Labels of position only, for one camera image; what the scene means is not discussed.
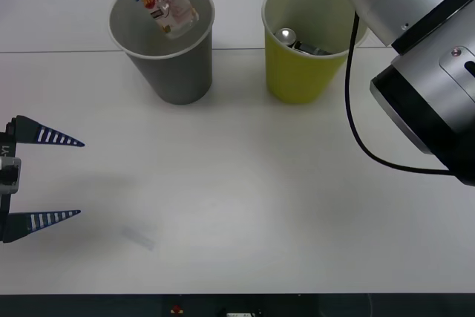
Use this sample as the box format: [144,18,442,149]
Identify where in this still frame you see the black drink can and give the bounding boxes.
[274,27,335,56]

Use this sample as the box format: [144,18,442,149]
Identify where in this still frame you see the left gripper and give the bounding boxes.
[0,115,85,244]

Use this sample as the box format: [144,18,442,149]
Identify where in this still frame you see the clear bottle with red cap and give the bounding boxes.
[112,0,200,40]

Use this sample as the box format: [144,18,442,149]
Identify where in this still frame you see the dark robot torso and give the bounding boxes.
[0,293,475,317]

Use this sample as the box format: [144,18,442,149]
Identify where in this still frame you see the grey plastic waste bin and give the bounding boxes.
[108,0,216,106]

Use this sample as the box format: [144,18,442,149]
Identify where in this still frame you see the yellow-green plastic waste bin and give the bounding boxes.
[261,0,370,105]

